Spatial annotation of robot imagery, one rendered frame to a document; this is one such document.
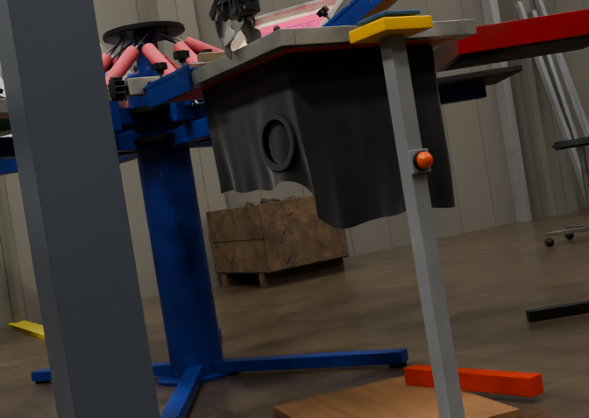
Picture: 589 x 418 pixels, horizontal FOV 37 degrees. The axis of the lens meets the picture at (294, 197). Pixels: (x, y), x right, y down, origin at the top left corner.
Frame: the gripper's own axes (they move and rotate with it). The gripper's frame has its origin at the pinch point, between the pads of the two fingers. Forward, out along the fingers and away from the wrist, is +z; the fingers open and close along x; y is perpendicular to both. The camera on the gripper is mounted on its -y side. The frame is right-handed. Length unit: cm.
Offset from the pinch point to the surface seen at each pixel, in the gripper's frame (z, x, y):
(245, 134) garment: 18.5, 5.6, -14.0
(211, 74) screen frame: 2.2, -1.9, -13.3
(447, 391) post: 82, 14, 42
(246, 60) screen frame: 2.6, -1.9, 6.2
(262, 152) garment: 24.4, 4.7, -5.2
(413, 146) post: 30, 15, 42
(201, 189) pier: 22, 187, -438
